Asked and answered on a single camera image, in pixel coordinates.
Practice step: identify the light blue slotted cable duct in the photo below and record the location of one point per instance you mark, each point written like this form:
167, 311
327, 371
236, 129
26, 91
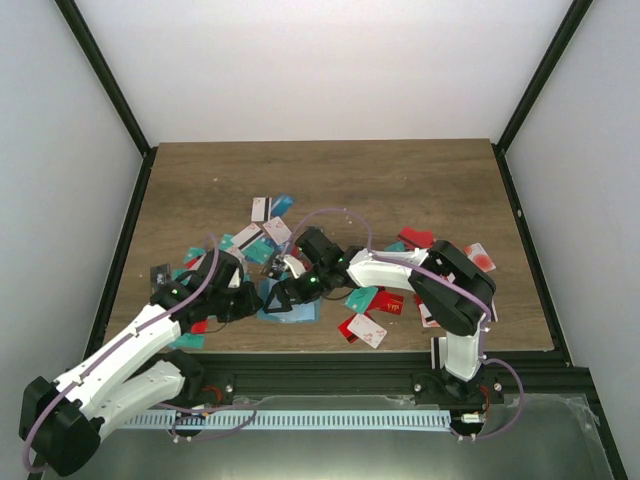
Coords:
298, 420

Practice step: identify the red gold VIP card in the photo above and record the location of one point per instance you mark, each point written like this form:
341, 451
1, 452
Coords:
387, 302

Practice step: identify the teal VIP card centre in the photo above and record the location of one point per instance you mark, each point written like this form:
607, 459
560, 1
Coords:
360, 299

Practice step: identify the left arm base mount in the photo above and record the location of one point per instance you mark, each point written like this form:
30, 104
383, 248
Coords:
214, 388

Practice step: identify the white floral card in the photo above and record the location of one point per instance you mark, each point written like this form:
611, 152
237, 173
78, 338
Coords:
367, 330
277, 229

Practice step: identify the white floral card front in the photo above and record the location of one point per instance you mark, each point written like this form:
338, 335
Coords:
367, 330

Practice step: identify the white striped card edge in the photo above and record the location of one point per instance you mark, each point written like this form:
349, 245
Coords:
438, 352

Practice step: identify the teal card front left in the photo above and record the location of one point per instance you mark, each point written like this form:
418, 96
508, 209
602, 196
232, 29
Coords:
189, 341

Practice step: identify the blue card top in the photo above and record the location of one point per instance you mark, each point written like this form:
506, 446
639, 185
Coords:
281, 204

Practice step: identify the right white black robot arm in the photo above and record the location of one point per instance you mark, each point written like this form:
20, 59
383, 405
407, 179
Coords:
454, 289

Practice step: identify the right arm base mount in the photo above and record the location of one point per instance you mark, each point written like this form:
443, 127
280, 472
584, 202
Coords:
442, 388

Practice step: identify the black VIP card left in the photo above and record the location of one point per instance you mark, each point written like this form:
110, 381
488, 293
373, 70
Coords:
159, 275

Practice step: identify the white card with black stripe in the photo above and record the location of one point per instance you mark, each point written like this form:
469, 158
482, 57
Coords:
261, 209

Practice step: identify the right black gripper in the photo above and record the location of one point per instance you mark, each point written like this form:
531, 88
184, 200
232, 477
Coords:
281, 289

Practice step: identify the red card front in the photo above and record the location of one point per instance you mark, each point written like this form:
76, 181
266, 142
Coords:
346, 332

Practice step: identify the white card red circles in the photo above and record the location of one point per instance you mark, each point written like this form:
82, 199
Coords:
479, 256

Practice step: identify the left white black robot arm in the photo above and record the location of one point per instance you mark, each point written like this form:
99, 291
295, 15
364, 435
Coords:
65, 420

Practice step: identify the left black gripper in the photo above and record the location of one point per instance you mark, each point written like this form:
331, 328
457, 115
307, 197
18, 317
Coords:
250, 305

